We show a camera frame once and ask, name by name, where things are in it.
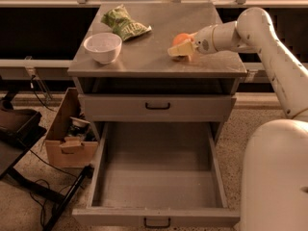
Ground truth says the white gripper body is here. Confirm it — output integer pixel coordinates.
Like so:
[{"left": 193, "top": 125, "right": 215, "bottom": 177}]
[{"left": 193, "top": 26, "right": 215, "bottom": 54}]

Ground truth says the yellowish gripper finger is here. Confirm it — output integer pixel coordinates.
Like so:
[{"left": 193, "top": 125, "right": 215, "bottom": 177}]
[
  {"left": 167, "top": 39, "right": 195, "bottom": 57},
  {"left": 174, "top": 55, "right": 191, "bottom": 62}
]

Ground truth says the orange fruit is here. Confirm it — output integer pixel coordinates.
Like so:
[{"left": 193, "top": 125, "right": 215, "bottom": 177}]
[{"left": 172, "top": 33, "right": 193, "bottom": 46}]

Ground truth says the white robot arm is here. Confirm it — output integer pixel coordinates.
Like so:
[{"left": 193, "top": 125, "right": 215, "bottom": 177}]
[{"left": 167, "top": 7, "right": 308, "bottom": 231}]

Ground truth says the closed grey upper drawer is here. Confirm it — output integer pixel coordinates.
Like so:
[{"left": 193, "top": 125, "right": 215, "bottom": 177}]
[{"left": 79, "top": 94, "right": 236, "bottom": 122}]

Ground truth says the open grey lower drawer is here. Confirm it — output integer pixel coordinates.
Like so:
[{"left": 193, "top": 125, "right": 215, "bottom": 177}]
[{"left": 73, "top": 122, "right": 240, "bottom": 228}]

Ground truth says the grey metal cabinet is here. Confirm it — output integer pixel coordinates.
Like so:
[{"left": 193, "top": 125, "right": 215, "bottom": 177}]
[{"left": 68, "top": 1, "right": 246, "bottom": 137}]

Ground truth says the green chip bag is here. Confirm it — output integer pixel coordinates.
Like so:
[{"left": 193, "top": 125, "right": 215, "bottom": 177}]
[{"left": 101, "top": 5, "right": 152, "bottom": 41}]

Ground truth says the white bowl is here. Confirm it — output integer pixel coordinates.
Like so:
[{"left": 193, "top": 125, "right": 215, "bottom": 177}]
[{"left": 84, "top": 33, "right": 122, "bottom": 64}]

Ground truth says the white cup in box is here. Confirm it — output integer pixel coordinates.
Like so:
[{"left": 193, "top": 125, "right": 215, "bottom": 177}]
[{"left": 70, "top": 116, "right": 90, "bottom": 128}]

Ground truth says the cardboard box with items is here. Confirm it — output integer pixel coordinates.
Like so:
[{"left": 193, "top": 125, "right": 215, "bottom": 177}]
[{"left": 45, "top": 88, "right": 98, "bottom": 167}]

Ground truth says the black stand frame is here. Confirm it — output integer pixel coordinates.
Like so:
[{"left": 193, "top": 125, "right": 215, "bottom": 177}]
[{"left": 0, "top": 74, "right": 94, "bottom": 231}]

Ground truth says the black floor cable left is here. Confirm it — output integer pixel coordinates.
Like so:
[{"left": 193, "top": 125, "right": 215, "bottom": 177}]
[{"left": 28, "top": 148, "right": 85, "bottom": 229}]

